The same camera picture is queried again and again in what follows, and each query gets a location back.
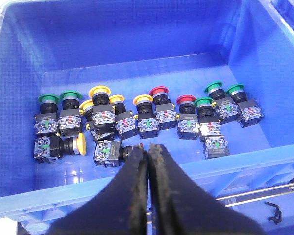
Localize yellow push button middle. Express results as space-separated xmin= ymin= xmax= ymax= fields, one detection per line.
xmin=110 ymin=94 xmax=137 ymax=140

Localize red push button right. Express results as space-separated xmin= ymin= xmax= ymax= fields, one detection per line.
xmin=176 ymin=94 xmax=199 ymax=140

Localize blue target crate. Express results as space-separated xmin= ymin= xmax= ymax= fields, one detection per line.
xmin=260 ymin=0 xmax=294 ymax=35

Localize yellow push button tilted left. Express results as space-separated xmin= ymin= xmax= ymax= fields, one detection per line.
xmin=79 ymin=99 xmax=94 ymax=131

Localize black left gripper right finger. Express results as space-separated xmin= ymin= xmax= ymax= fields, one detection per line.
xmin=148 ymin=144 xmax=265 ymax=235

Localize black hex key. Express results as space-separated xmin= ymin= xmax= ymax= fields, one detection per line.
xmin=265 ymin=201 xmax=282 ymax=225

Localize blue source crate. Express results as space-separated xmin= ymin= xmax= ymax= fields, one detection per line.
xmin=0 ymin=0 xmax=294 ymax=235

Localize green push button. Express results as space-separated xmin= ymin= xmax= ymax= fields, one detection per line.
xmin=34 ymin=94 xmax=60 ymax=136
xmin=204 ymin=81 xmax=241 ymax=124
xmin=194 ymin=97 xmax=221 ymax=142
xmin=58 ymin=90 xmax=82 ymax=137
xmin=226 ymin=83 xmax=264 ymax=128

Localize yellow push button lying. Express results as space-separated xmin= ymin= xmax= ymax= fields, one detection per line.
xmin=34 ymin=133 xmax=87 ymax=164

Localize green push button far right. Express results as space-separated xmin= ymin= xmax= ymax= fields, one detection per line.
xmin=226 ymin=83 xmax=264 ymax=128

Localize red push button lying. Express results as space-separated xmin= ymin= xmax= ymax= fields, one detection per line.
xmin=93 ymin=140 xmax=134 ymax=168

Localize green push button front right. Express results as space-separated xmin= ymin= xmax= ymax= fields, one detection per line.
xmin=194 ymin=97 xmax=221 ymax=142

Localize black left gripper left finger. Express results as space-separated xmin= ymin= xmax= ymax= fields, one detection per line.
xmin=47 ymin=145 xmax=148 ymax=235

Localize black contact block loose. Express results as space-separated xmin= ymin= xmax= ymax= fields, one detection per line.
xmin=204 ymin=136 xmax=230 ymax=159

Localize green push button rear right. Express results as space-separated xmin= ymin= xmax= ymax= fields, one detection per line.
xmin=204 ymin=81 xmax=241 ymax=124

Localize yellow mushroom push button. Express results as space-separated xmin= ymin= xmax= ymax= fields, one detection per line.
xmin=89 ymin=85 xmax=116 ymax=141

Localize green push button far left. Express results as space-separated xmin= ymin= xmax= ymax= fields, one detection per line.
xmin=34 ymin=94 xmax=60 ymax=136

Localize yellow push button centre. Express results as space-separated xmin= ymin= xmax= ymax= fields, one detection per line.
xmin=133 ymin=94 xmax=159 ymax=139

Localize red push button centre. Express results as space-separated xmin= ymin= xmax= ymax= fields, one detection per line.
xmin=149 ymin=86 xmax=177 ymax=130

